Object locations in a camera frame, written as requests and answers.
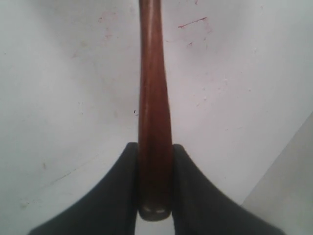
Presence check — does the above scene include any brown wooden spoon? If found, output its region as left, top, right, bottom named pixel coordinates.
left=138, top=0, right=174, bottom=221

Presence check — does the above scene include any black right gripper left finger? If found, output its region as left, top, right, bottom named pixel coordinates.
left=30, top=142, right=137, bottom=235

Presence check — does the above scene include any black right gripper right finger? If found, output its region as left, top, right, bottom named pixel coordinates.
left=172, top=144, right=284, bottom=235

